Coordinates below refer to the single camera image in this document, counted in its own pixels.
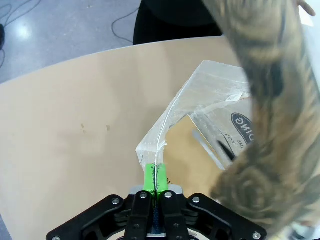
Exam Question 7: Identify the black floor cable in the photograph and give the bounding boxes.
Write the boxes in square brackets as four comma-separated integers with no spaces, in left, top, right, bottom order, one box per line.
[111,6,140,44]
[0,0,41,27]

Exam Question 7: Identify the black chair base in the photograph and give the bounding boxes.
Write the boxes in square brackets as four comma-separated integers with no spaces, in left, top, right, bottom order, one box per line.
[133,0,224,46]

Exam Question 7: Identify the tattooed left hand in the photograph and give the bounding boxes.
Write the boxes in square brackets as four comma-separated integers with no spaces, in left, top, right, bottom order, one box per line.
[211,139,320,236]

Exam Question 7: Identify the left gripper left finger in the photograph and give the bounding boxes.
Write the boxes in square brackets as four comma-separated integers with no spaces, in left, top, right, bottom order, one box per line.
[46,163,158,240]

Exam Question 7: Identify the clear printed shopping bag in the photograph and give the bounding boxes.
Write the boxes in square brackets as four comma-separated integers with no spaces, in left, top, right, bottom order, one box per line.
[135,60,256,177]

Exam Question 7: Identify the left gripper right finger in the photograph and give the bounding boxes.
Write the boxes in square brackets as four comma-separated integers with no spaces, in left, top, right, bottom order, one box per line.
[156,163,268,240]

